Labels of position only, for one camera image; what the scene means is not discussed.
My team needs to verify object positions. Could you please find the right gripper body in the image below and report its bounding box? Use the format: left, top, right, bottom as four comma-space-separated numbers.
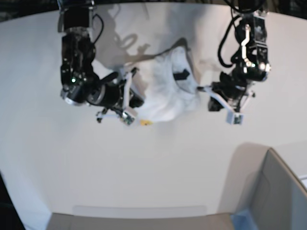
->
95, 67, 144, 126

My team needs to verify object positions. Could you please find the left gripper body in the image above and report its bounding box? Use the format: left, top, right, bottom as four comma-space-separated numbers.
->
197, 80, 255, 125

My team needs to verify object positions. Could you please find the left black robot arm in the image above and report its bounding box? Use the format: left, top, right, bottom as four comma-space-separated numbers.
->
198, 0, 272, 125

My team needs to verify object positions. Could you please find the white printed t-shirt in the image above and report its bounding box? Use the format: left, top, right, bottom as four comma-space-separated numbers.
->
114, 46, 200, 125

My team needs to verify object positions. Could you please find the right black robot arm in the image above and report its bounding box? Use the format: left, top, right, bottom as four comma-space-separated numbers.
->
57, 0, 144, 126

